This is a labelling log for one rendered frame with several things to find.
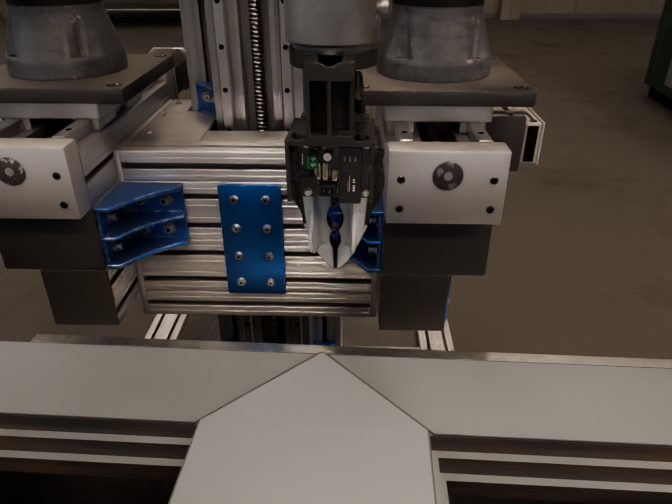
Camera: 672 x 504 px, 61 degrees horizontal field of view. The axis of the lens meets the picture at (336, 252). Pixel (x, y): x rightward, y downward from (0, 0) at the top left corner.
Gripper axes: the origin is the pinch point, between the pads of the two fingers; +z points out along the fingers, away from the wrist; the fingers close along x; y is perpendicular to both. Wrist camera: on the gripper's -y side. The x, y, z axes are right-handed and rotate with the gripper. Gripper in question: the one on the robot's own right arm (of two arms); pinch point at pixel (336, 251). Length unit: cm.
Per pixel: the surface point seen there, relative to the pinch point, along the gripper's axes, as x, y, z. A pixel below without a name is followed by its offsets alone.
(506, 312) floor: 54, -124, 92
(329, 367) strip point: 0.1, 10.8, 5.7
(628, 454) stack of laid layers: 23.4, 17.9, 6.9
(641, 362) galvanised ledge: 42, -15, 24
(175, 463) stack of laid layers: -11.6, 19.1, 9.1
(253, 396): -5.9, 14.8, 5.6
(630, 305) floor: 100, -131, 92
